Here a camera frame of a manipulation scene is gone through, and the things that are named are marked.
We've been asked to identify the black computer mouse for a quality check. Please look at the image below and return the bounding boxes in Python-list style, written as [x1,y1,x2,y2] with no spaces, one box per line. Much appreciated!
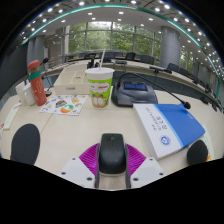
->
[98,133,127,176]

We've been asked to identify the black mouse pad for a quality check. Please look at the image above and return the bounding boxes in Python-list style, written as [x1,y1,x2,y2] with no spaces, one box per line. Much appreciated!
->
[9,123,41,166]

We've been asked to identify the green paper cup with straw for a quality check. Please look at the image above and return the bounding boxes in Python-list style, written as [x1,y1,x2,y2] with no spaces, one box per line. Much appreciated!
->
[84,49,116,110]

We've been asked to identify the dark office chairs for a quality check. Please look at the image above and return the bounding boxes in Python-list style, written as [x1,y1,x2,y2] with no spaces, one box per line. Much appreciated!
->
[78,51,218,101]

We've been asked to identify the colourful sticker sheet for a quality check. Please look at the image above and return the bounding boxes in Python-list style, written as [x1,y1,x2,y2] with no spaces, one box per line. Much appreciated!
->
[39,94,89,117]

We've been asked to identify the red drink bottle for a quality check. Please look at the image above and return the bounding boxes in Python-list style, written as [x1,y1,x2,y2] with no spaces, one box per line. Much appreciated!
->
[27,59,48,107]

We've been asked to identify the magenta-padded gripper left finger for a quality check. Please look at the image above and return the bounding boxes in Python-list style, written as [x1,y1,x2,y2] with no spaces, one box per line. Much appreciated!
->
[59,143,102,190]

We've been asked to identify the blue and white book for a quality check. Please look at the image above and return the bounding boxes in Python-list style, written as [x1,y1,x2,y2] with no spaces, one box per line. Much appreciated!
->
[132,102,206,161]

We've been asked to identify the white lidded mug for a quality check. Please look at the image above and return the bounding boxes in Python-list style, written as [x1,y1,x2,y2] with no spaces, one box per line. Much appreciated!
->
[22,83,37,107]

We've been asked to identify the ceiling lights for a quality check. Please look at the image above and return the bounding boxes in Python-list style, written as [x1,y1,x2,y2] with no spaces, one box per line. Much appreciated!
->
[19,0,224,88]

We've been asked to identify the black gooseneck microphone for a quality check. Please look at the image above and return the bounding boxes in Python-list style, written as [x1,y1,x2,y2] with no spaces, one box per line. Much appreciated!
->
[39,57,54,98]

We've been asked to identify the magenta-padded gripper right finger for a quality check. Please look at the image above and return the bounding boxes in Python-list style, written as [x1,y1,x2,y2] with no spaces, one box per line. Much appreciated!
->
[124,143,166,190]

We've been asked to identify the white paper sheet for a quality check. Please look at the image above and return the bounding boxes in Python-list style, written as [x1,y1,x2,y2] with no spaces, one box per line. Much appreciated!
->
[199,124,216,159]

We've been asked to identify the black conference microphone unit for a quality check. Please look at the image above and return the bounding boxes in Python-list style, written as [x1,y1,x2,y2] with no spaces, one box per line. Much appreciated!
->
[110,71,192,110]

